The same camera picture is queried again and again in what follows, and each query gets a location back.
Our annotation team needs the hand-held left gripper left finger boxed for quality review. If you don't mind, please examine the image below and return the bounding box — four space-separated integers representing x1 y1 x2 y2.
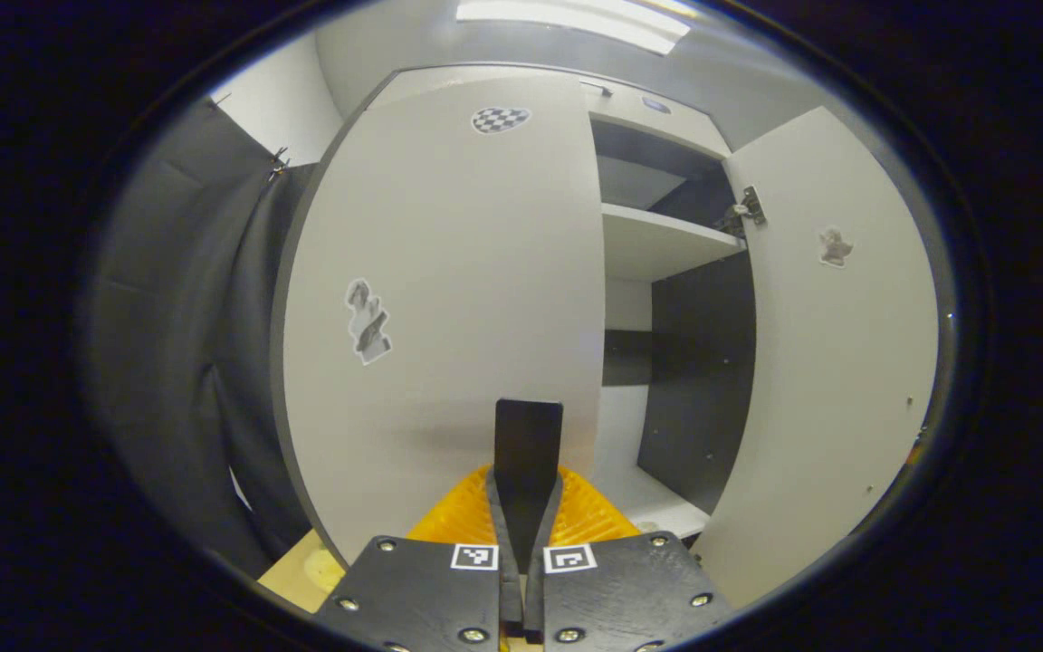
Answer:
313 465 523 652

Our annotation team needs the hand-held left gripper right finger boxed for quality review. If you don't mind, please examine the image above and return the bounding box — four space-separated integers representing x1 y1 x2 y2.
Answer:
526 465 736 652

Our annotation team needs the grey double-door shoe cabinet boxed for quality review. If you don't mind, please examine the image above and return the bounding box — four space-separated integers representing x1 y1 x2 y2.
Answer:
273 62 939 609

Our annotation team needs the grey cabinet door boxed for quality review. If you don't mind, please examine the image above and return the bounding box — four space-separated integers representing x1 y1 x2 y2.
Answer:
273 68 608 567
694 107 939 609

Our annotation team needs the white cabinet shelf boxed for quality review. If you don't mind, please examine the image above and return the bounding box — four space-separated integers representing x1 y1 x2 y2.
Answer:
601 203 747 283
594 464 711 542

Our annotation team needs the grey cabinet drawer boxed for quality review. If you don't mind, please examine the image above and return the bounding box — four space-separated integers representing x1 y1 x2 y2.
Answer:
580 81 731 159

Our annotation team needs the yellow plush toy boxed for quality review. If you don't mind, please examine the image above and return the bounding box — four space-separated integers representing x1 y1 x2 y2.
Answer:
302 548 347 594

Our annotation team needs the black backdrop cloth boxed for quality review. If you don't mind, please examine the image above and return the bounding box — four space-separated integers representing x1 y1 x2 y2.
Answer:
78 95 341 580

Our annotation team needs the long ceiling light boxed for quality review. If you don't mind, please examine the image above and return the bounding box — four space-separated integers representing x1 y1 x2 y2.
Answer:
456 0 693 55

